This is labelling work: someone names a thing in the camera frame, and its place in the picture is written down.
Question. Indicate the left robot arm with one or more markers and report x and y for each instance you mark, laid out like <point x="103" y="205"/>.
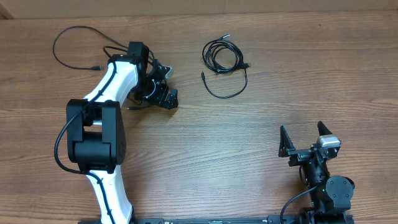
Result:
<point x="96" y="139"/>

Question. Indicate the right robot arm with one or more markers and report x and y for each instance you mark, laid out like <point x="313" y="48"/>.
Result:
<point x="330" y="194"/>

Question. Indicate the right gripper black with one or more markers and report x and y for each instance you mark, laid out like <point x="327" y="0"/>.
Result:
<point x="286" y="147"/>

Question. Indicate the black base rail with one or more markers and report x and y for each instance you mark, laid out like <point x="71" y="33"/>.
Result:
<point x="271" y="219"/>

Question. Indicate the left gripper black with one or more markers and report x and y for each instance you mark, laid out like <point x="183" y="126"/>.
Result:
<point x="158" y="98"/>

